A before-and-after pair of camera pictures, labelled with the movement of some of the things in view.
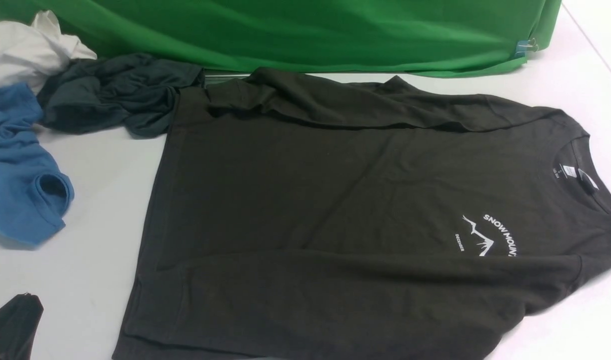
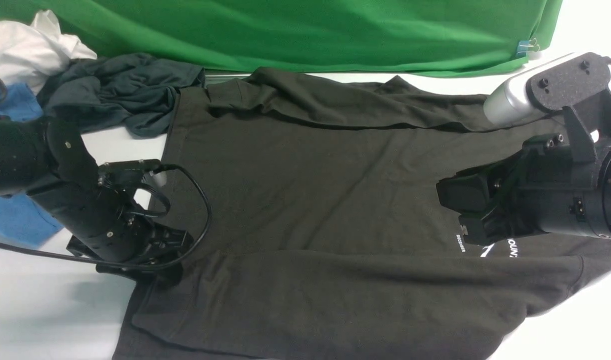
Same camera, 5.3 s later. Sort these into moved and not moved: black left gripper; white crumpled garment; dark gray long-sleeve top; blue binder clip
Moved: black left gripper
Not moved: white crumpled garment; blue binder clip; dark gray long-sleeve top
